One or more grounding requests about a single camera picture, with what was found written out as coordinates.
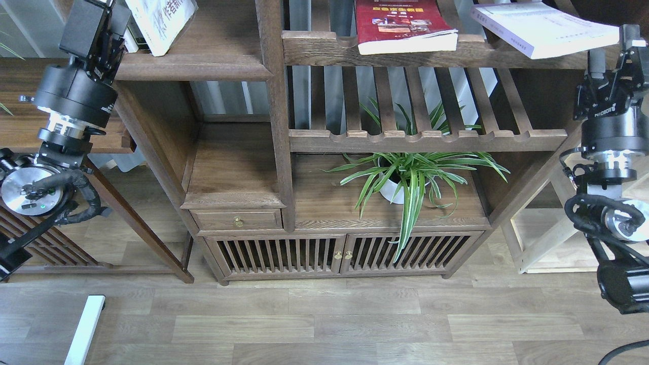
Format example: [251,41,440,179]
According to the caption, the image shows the white plant pot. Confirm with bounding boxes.
[380,153,430,206]

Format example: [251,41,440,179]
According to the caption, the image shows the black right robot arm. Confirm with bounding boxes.
[559,24,648,314]

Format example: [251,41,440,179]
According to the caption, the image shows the upright books top left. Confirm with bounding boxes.
[124,15,150,53]

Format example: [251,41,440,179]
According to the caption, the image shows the light wooden shelf frame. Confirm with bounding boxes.
[499,66,649,275]

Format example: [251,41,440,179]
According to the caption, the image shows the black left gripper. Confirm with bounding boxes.
[20,1,131,128]

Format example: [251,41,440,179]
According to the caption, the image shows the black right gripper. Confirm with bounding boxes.
[574,24,647,160]

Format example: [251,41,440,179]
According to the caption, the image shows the white lavender-edged book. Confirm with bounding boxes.
[470,2,620,60]

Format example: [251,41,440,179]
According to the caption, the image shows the red cover book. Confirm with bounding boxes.
[355,1,458,55]

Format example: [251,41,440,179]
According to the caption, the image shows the white metal base leg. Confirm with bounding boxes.
[63,295,106,364]

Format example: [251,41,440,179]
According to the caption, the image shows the green spider plant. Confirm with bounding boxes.
[324,97,511,263]

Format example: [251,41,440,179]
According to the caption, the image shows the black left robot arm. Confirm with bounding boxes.
[1,1,132,279]

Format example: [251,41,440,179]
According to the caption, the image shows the dark wooden bookshelf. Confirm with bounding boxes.
[115,1,587,284]

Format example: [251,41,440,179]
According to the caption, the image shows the white book blue chinese title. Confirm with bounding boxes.
[126,1,198,56]

